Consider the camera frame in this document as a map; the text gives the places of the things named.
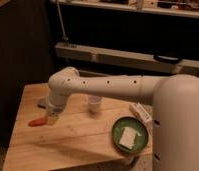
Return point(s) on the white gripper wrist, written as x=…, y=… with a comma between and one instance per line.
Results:
x=53, y=111

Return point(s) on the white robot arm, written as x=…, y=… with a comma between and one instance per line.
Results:
x=174, y=100

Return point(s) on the white ceramic cup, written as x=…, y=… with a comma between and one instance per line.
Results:
x=94, y=103

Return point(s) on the wooden table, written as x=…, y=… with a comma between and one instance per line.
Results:
x=78, y=137

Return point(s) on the green round plate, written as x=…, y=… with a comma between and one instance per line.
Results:
x=140, y=142

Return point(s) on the lower metal shelf rail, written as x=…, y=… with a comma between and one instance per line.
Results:
x=124, y=59

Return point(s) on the metal shelf post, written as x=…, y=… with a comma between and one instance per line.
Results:
x=65, y=37

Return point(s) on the black handle on shelf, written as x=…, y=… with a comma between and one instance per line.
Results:
x=164, y=59

